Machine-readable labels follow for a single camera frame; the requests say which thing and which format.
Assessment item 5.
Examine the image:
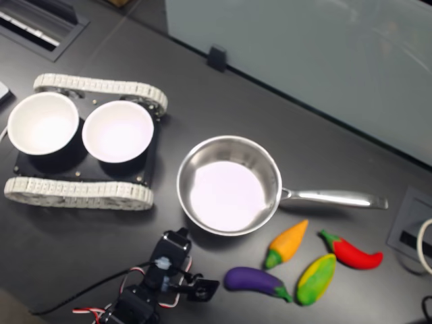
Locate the orange toy carrot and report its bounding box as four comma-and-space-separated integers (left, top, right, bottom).
264, 219, 310, 270

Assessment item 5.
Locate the pale grey putty lump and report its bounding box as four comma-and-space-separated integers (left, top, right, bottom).
152, 255, 176, 271

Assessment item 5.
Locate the purple toy aubergine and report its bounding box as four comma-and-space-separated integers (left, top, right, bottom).
224, 266, 294, 304

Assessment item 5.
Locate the tracked vehicle with white tracks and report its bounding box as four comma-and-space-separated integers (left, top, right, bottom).
3, 73, 169, 211

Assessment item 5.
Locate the white bowl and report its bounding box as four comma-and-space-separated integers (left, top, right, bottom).
82, 100, 155, 163
7, 92, 80, 156

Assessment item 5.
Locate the yellow green toy corn cob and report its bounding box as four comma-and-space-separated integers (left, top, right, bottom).
296, 252, 338, 307

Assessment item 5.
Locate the red toy chilli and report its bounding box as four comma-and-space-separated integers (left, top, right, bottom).
319, 229, 385, 271

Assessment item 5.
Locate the black partition clip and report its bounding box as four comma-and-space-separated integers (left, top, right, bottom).
206, 45, 227, 72

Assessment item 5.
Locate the grey flat device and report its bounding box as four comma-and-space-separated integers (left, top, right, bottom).
0, 80, 16, 105

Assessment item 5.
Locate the frosted glass desk partition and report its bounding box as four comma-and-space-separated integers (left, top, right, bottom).
164, 0, 432, 166

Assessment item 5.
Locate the long black camera cable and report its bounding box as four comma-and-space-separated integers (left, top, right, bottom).
30, 259, 203, 317

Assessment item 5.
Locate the steel pan with long handle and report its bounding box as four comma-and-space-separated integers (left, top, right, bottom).
175, 134, 389, 237

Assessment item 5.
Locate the grey table cable box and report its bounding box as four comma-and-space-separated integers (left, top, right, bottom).
386, 184, 432, 261

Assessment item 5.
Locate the black table cable tray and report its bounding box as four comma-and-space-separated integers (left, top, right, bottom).
0, 0, 91, 62

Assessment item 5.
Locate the thick white cable loop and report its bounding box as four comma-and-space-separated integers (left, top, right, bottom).
416, 218, 432, 275

